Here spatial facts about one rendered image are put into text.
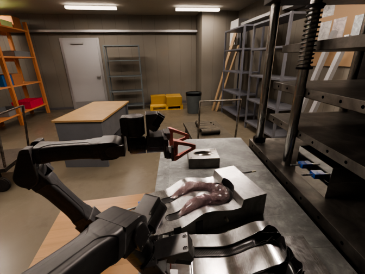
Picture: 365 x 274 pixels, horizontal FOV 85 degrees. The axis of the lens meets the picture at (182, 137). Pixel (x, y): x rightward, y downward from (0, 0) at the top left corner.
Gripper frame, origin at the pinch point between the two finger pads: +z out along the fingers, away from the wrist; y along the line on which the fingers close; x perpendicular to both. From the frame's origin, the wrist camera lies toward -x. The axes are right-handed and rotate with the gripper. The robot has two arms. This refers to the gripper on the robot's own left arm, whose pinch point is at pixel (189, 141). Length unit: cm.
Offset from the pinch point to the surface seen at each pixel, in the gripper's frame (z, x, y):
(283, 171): 69, 40, 36
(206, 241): 3.1, 31.4, -13.1
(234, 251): 10.6, 31.0, -18.6
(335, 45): 78, -32, 30
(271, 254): 18.5, 26.4, -24.9
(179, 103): 86, 100, 556
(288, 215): 45, 39, 0
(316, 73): 226, -8, 196
